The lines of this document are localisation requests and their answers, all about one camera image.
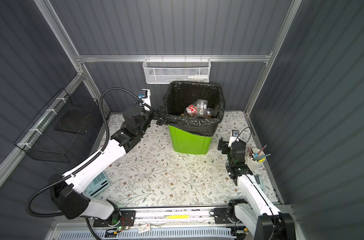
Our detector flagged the clear ribbed bottle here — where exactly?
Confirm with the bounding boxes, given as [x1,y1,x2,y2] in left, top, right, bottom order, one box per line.
[195,99,213,118]

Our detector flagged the white tag on rail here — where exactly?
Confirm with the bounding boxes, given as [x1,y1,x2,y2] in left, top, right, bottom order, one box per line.
[138,224,151,234]

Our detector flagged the teal pencil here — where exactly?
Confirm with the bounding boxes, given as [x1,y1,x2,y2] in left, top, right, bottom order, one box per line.
[254,154,271,161]

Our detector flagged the white wire wall basket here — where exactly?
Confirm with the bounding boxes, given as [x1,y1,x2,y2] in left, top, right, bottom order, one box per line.
[143,59,212,85]

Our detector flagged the green plastic waste bin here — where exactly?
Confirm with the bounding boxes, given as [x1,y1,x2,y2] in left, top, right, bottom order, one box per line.
[169,126,212,155]

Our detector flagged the clear bottle red label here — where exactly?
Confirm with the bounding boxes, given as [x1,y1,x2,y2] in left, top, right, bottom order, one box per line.
[185,104,201,117]

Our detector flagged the black corrugated cable left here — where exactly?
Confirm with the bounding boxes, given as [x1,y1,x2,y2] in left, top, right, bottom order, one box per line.
[25,87,141,240]

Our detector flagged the grey stapler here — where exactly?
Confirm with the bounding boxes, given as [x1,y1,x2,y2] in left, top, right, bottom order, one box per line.
[254,174,265,192]

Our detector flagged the black wire wall basket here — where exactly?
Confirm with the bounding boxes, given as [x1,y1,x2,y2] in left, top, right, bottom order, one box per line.
[14,93,103,164]

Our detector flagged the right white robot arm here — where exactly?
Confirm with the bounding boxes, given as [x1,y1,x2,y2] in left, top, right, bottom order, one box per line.
[214,136,296,240]

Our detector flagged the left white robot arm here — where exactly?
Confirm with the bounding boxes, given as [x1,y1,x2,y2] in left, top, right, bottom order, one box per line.
[51,103,154,225]

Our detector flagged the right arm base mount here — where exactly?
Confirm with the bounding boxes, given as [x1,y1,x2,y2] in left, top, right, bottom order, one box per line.
[212,207,239,225]

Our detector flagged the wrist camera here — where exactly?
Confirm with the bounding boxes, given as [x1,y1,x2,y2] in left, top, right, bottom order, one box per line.
[228,130,240,148]
[138,89,151,111]

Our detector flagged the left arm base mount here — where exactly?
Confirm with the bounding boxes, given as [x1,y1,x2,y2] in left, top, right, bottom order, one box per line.
[93,210,137,229]

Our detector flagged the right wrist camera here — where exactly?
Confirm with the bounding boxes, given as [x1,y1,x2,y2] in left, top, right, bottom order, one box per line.
[228,130,240,148]

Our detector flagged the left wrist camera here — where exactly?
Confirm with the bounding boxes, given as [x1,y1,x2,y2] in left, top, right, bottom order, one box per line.
[138,89,151,111]

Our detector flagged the black bin liner bag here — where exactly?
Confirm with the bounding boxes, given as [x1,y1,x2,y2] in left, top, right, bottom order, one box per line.
[156,81,226,137]

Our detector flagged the white cup pencil holder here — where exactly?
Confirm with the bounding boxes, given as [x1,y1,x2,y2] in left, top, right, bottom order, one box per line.
[245,148,266,171]

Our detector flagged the white tube in basket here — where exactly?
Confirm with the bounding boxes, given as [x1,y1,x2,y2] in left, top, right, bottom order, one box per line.
[188,75,209,81]

